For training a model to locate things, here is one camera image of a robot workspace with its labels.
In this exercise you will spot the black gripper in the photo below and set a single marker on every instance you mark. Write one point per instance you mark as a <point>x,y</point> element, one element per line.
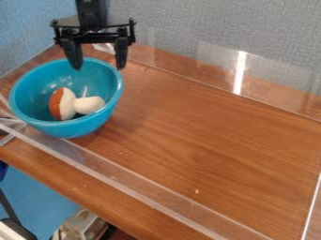
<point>90,27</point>

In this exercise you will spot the blue bowl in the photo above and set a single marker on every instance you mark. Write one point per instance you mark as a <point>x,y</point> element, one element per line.
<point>97,79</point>

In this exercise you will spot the plush brown white mushroom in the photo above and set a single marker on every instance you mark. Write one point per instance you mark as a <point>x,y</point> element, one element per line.
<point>66,104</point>

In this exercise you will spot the clear acrylic back barrier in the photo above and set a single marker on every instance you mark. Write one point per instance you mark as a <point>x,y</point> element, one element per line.
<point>273,82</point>

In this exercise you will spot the clear acrylic barrier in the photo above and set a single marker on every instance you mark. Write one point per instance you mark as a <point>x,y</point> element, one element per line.
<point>158,197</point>
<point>273,82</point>

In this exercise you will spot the clear acrylic front barrier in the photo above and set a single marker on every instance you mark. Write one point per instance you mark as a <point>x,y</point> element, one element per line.
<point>158,197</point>

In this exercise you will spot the white power strip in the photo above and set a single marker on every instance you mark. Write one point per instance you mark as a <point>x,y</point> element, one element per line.
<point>82,226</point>

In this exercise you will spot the black white stand leg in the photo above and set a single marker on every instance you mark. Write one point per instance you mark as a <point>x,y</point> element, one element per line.
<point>11,228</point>

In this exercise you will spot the clear acrylic corner bracket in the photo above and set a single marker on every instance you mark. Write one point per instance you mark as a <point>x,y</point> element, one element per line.
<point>105,47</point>

